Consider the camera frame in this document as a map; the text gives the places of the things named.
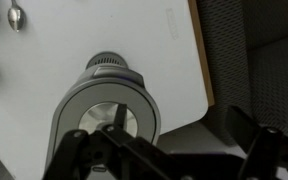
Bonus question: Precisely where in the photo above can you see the wooden table with white top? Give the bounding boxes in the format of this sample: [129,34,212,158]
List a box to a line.
[0,0,216,180]

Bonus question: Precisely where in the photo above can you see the metal spoon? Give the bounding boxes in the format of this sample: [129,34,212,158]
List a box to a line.
[7,0,27,33]

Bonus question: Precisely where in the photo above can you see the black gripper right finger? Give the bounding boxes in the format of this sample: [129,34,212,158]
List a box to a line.
[225,105,288,180]

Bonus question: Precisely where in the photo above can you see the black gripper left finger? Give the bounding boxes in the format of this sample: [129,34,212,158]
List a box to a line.
[42,103,173,180]

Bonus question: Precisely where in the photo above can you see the dark grey sofa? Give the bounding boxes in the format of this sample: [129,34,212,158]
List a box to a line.
[195,0,288,147]

